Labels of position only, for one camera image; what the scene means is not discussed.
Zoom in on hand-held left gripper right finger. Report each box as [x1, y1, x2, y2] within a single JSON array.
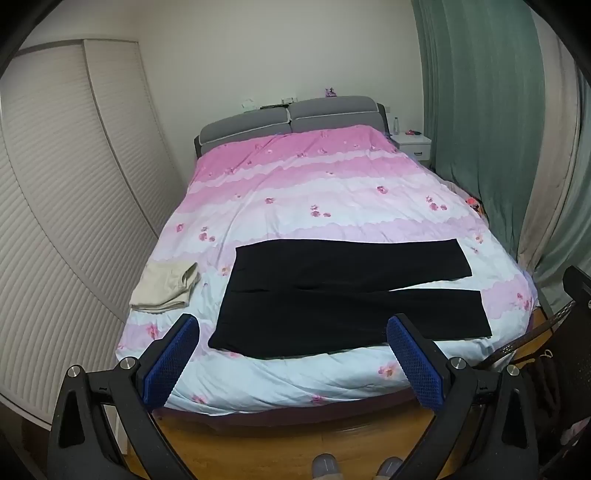
[[386, 313, 541, 480]]

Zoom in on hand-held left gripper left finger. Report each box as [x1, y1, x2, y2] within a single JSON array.
[[48, 313, 201, 480]]

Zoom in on black pants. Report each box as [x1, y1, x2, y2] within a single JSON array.
[[208, 237, 493, 360]]

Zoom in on beige folded garment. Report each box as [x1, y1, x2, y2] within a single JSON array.
[[129, 262, 201, 312]]

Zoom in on grey slipper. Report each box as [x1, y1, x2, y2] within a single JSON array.
[[311, 453, 345, 480], [376, 456, 404, 480]]

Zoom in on black mesh chair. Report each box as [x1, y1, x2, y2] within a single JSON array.
[[480, 265, 591, 480]]

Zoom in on pink floral blanket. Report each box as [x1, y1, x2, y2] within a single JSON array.
[[115, 124, 539, 416]]

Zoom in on green curtain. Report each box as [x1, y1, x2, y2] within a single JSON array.
[[545, 157, 591, 319], [410, 0, 555, 278]]

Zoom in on white nightstand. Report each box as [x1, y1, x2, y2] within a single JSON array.
[[390, 133, 433, 167]]

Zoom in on grey upholstered bed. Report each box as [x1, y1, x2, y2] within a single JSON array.
[[152, 95, 552, 425]]

